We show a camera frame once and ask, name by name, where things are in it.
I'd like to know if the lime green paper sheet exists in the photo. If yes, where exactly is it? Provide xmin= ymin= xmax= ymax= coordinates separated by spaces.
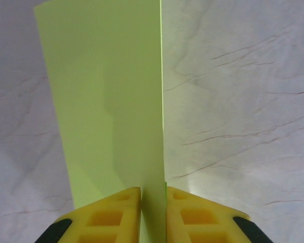
xmin=32 ymin=0 xmax=168 ymax=243

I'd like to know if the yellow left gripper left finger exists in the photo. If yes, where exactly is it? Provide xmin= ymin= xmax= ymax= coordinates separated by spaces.
xmin=34 ymin=186 xmax=142 ymax=243

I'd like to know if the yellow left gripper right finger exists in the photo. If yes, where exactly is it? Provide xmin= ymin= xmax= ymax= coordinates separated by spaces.
xmin=165 ymin=186 xmax=274 ymax=243

